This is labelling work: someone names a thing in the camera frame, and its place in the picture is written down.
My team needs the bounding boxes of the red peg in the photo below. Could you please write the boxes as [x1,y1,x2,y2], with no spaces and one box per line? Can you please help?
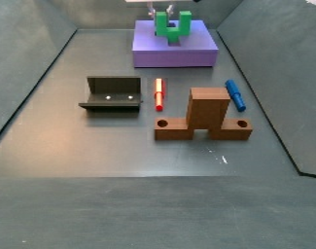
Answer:
[155,78,163,112]

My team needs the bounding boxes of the black angled fixture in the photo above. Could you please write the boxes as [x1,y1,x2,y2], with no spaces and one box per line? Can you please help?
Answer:
[77,76,141,111]

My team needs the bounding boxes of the green U-shaped block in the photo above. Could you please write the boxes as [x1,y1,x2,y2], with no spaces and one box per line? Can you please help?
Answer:
[155,11,191,44]

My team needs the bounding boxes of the blue peg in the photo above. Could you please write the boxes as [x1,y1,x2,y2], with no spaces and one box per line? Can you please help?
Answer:
[224,80,246,112]

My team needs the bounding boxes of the purple board with cross slot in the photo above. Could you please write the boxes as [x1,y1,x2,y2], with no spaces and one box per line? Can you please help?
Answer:
[131,20,218,68]

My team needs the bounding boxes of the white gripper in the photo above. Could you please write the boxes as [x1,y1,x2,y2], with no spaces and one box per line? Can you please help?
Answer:
[124,0,202,18]

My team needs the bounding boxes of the brown T-shaped block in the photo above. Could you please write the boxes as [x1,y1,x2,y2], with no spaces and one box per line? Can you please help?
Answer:
[154,88,251,140]

